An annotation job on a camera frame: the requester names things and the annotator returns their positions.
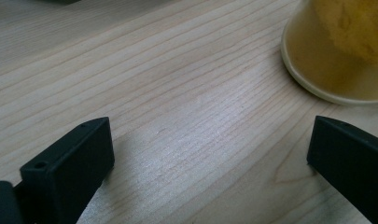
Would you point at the spice jar with yellow powder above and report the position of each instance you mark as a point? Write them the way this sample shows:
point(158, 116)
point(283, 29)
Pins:
point(336, 49)

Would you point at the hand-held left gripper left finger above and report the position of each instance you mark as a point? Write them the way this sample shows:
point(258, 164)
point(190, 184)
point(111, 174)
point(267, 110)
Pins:
point(68, 168)

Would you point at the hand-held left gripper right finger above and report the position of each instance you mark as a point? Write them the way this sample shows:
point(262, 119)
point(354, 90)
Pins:
point(351, 161)

